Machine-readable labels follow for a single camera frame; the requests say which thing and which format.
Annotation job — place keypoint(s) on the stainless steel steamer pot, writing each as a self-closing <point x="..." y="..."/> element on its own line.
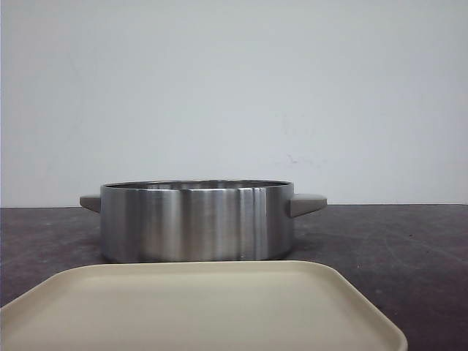
<point x="197" y="221"/>

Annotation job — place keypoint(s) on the cream rectangular tray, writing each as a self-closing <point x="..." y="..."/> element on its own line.
<point x="271" y="305"/>

